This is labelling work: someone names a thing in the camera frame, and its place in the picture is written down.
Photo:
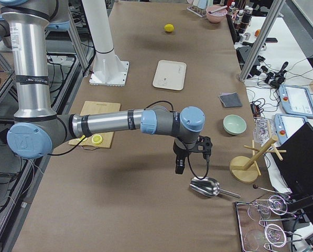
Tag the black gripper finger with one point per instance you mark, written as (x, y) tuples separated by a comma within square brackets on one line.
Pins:
[(180, 165)]

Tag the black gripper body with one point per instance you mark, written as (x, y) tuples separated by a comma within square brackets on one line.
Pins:
[(180, 152)]

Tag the yellow lemon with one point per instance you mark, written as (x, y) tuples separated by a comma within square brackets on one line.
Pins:
[(169, 28)]

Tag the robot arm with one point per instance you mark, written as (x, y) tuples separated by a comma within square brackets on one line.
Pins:
[(38, 129)]

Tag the cream rabbit tray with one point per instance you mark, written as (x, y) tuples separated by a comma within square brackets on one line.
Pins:
[(170, 75)]

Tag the black glass tray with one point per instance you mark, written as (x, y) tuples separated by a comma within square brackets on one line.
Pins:
[(260, 225)]

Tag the metal scoop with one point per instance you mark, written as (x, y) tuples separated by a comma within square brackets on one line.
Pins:
[(210, 187)]

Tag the mint green bowl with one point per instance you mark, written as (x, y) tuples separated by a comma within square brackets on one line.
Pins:
[(234, 124)]

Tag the wooden mug tree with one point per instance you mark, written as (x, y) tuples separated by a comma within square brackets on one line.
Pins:
[(245, 169)]

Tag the grey folded cloth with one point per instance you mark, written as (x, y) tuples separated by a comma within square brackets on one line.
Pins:
[(230, 100)]

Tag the lemon slice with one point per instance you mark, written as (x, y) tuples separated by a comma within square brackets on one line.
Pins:
[(96, 139)]

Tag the wooden cutting board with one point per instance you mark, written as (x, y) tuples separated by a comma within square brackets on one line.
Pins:
[(95, 107)]

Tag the teach pendant tablet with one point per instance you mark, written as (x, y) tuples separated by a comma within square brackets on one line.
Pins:
[(286, 125), (296, 100)]

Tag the pink bowl with ice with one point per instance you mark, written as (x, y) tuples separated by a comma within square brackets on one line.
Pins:
[(216, 13)]

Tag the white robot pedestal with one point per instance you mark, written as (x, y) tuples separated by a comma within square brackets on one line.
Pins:
[(108, 69)]

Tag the aluminium frame post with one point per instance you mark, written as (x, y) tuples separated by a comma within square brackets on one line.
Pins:
[(268, 23)]

